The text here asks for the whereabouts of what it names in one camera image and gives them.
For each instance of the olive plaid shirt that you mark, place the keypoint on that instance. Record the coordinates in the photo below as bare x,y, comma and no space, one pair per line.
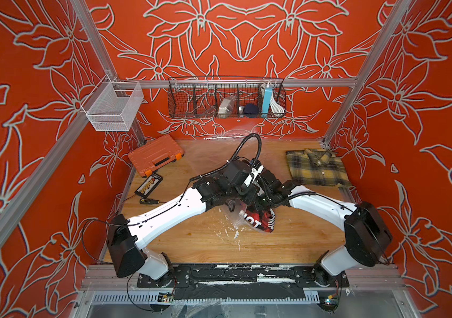
318,167

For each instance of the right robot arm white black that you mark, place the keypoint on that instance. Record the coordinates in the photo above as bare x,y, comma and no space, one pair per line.
367,237

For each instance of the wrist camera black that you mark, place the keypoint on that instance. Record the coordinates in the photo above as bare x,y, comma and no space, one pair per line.
268,181
240,173

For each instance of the black screwdriver bit holder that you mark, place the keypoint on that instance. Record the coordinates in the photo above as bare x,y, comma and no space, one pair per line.
148,186

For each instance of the clear plastic vacuum bag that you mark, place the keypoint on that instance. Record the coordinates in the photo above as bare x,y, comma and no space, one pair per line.
218,172

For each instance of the grey bagged item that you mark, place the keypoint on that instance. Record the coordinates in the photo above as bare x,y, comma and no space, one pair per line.
226,107

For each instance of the clear plastic wall bin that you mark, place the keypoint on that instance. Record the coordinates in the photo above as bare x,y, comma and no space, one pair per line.
114,108

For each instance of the red black plaid shirt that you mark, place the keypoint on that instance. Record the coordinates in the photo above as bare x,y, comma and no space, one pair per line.
262,221

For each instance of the light blue box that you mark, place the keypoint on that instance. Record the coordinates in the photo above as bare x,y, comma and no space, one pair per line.
267,96

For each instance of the dark blue round object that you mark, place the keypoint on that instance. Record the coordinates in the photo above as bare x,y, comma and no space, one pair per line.
251,110

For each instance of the orange tool case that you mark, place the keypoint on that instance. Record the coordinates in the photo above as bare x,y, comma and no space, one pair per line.
155,154

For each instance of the white cable duct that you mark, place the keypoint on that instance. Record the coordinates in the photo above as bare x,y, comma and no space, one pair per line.
162,298

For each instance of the black yellow screwdriver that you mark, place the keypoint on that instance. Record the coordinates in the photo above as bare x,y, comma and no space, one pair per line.
149,201

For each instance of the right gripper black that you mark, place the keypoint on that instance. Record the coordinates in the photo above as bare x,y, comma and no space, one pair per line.
270,207

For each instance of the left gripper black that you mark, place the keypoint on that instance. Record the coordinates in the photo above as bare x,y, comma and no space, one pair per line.
251,199

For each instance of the black wire wall basket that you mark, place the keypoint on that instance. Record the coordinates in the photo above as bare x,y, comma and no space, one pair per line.
200,97

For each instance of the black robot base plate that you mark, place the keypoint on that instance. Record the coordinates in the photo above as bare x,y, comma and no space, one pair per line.
242,281

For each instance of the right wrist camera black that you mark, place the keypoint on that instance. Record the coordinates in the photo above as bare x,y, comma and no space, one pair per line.
268,181

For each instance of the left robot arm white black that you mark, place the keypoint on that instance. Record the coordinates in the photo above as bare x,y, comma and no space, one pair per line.
128,239

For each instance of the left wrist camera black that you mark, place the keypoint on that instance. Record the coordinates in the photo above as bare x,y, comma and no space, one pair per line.
240,173

